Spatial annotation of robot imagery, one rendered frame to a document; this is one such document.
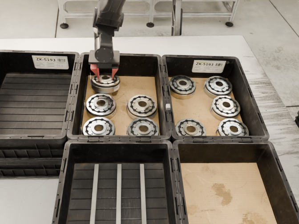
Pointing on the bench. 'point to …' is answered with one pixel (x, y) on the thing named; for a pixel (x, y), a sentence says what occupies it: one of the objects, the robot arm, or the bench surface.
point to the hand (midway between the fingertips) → (105, 76)
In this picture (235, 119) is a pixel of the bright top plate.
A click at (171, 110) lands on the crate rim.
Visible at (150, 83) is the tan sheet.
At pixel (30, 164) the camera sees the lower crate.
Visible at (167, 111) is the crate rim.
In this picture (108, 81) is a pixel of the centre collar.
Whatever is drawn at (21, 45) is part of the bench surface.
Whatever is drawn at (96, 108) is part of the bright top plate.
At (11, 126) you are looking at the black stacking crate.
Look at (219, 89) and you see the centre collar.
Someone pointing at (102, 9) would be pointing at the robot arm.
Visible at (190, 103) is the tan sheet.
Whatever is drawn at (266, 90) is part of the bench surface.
